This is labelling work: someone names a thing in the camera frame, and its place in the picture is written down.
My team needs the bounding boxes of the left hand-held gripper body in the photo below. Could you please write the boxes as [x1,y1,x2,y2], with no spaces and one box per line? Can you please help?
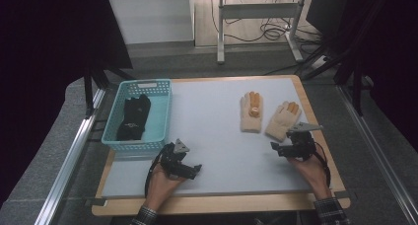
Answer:
[160,138,195,180]

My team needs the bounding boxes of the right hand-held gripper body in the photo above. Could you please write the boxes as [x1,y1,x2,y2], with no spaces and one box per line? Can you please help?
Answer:
[285,121,324,161]

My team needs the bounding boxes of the teal plastic basket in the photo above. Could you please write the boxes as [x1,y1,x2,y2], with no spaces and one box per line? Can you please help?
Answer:
[101,79,174,153]

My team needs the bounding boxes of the black glove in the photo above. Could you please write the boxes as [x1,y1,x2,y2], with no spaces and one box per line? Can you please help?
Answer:
[115,93,153,142]

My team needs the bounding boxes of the person's left hand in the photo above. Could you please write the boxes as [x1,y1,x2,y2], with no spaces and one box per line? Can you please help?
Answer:
[145,163,187,211]

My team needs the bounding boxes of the person's right hand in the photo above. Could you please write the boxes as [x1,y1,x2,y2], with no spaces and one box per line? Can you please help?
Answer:
[288,149,331,200]

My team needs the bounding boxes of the grey table mat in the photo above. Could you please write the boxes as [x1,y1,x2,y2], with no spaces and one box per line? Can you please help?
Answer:
[102,78,314,198]

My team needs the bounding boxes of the black tripod legs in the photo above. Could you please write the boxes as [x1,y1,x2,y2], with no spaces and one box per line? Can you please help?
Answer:
[300,0,368,117]
[83,66,134,118]

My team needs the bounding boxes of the dark curtain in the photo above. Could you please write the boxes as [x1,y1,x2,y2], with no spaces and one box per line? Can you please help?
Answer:
[328,0,418,154]
[0,0,134,203]

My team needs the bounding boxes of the grey metal stand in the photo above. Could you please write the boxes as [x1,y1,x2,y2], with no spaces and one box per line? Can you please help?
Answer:
[216,0,305,65]

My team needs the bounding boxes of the white cabinet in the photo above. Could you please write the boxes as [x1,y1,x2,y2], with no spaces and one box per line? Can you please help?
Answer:
[107,0,195,45]

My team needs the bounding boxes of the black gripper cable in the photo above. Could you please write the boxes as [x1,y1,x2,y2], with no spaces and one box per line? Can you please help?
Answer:
[144,148,167,198]
[313,144,331,188]

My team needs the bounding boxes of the aluminium rail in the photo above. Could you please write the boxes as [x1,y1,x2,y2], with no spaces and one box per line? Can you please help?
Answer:
[336,85,418,225]
[34,88,106,225]

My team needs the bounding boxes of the black floor cables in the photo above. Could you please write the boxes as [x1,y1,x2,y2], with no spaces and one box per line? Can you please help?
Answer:
[210,0,324,56]

